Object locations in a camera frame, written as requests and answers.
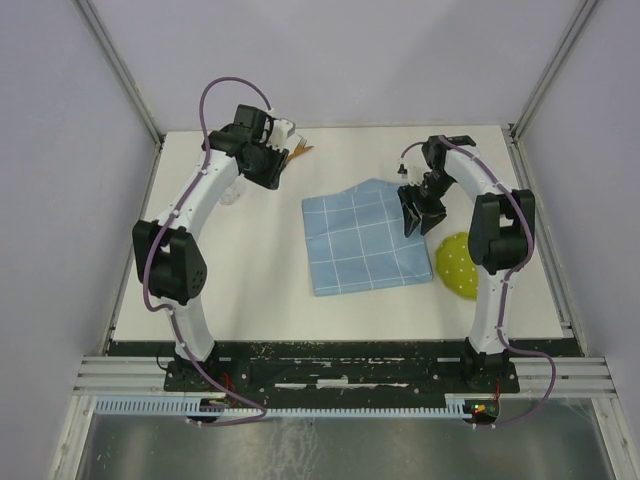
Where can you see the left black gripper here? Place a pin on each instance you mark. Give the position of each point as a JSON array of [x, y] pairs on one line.
[[270, 179]]

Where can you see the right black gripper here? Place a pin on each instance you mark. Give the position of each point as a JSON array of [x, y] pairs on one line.
[[407, 194]]

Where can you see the blue checkered cloth napkin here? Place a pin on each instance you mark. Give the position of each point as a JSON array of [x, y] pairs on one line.
[[355, 241]]

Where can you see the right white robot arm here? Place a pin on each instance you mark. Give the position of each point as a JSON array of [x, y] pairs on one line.
[[500, 240]]

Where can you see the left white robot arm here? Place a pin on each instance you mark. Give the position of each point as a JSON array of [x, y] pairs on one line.
[[169, 264]]

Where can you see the clear plastic cup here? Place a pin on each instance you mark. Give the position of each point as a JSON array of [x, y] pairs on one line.
[[232, 194]]

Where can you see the green polka dot plate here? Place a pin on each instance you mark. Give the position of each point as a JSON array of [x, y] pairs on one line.
[[455, 268]]

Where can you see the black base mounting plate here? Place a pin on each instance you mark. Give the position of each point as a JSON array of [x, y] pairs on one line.
[[259, 370]]

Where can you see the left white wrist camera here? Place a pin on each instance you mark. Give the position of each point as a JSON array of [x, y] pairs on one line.
[[281, 131]]

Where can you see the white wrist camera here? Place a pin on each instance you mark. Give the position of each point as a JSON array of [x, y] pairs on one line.
[[409, 173], [281, 131]]

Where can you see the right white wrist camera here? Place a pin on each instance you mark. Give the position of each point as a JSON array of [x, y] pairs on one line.
[[409, 173]]

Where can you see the right aluminium frame post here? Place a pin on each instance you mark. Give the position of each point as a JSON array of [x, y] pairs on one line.
[[575, 28]]

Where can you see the aluminium frame post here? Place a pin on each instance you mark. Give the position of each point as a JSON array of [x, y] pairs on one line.
[[97, 28], [575, 28]]

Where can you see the left aluminium frame post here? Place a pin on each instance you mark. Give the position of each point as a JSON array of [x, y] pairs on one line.
[[97, 28]]

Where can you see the aluminium front rail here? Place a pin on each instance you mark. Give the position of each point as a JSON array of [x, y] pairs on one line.
[[140, 376]]

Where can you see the blue slotted cable duct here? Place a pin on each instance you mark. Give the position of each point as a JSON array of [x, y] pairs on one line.
[[208, 406]]

